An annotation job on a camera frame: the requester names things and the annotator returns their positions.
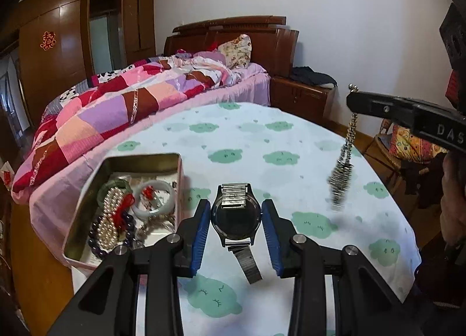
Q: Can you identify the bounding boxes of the purple pillow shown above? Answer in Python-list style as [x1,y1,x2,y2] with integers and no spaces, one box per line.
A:
[193,51,224,63]

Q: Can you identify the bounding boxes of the floral pillow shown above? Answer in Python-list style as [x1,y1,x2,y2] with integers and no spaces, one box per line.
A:
[218,34,253,69]

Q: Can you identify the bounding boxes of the pink bed sheet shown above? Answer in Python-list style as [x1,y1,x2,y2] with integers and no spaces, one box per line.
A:
[11,63,272,260]

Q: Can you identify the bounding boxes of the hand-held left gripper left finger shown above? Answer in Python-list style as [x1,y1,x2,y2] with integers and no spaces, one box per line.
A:
[47,199,212,336]

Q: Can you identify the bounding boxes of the pearl necklace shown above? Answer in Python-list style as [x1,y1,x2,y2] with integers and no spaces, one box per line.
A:
[87,188,126,249]

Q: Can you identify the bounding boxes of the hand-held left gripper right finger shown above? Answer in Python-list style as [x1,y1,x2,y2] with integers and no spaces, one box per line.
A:
[261,200,423,336]

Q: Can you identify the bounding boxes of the colourful patterned cushion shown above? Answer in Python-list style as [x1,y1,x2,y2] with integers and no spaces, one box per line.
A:
[388,123,450,163]

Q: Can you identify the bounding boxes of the wicker chair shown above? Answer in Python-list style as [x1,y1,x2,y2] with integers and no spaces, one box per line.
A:
[364,117,448,209]

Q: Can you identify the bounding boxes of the patchwork quilt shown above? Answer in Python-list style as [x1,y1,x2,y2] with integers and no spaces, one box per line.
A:
[13,55,237,187]

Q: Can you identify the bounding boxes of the silver metal band wristwatch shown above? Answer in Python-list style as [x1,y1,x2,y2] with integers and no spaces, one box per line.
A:
[211,183,263,284]

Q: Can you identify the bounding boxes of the pink metal tin box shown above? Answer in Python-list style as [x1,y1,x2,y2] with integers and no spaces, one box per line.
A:
[63,153,183,269]

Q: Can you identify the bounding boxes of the white jade bangle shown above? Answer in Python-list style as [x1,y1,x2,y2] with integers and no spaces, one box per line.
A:
[132,181,176,217]

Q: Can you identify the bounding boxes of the dark purple bead bracelet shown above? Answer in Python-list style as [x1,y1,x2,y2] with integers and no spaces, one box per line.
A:
[87,212,137,258]

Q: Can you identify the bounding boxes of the dark wooden headboard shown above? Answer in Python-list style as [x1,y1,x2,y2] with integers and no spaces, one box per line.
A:
[163,15,300,76]

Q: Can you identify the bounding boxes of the silver bead chain necklace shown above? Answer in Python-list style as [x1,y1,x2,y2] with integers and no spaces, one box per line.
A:
[328,84,359,211]

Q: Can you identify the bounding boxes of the dark garment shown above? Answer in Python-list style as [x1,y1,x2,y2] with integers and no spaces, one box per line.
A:
[400,161,446,209]

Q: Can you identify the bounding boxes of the dark folded clothes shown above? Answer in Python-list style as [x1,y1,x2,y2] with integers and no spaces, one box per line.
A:
[289,66,337,87]

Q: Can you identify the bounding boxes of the green jade bangle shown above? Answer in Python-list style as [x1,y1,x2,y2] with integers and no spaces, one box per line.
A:
[98,177,132,202]

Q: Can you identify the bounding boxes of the wooden nightstand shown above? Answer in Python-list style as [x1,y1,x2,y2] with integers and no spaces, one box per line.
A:
[271,74,336,123]

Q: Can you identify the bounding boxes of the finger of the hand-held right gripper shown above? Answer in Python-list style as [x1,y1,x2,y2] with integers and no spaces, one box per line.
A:
[347,91,419,129]

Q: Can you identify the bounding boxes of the person's right hand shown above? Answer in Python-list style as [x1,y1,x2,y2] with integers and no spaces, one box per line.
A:
[440,154,466,249]

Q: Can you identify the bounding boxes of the brown wooden wardrobe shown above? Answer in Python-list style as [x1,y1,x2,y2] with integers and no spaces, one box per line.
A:
[0,0,157,133]

